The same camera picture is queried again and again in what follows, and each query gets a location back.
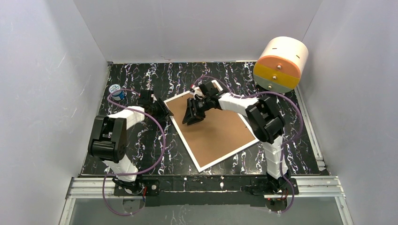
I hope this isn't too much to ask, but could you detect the white picture frame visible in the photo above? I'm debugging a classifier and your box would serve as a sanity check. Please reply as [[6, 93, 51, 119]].
[[163, 80, 260, 173]]

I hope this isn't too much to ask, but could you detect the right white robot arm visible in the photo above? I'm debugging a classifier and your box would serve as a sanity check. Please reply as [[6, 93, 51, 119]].
[[182, 82, 288, 180]]

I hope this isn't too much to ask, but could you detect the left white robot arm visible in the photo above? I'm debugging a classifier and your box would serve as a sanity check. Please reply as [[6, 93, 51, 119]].
[[88, 90, 172, 182]]

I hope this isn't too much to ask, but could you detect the small blue lidded jar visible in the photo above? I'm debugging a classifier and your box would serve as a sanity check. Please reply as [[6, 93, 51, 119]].
[[108, 84, 125, 101]]

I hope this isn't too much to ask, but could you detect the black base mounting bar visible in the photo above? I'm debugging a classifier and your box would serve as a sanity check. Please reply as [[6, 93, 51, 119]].
[[112, 175, 299, 210]]

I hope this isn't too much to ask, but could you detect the white cylindrical drawer unit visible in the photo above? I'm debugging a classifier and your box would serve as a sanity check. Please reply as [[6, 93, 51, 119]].
[[253, 36, 309, 93]]

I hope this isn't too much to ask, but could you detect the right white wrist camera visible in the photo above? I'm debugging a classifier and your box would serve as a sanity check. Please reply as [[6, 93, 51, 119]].
[[190, 88, 203, 99]]

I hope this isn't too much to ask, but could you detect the aluminium rail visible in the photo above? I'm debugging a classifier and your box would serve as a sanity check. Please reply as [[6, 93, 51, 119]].
[[59, 176, 353, 225]]

